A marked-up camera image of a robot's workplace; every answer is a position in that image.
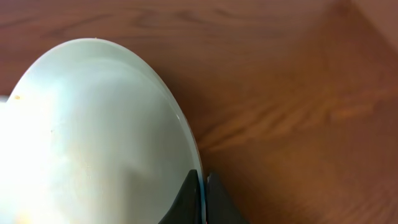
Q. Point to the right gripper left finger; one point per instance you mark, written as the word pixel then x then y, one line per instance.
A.
pixel 186 208

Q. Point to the light blue plate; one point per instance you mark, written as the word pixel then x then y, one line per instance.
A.
pixel 91 134

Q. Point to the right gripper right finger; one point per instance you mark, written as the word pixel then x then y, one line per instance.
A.
pixel 220 207

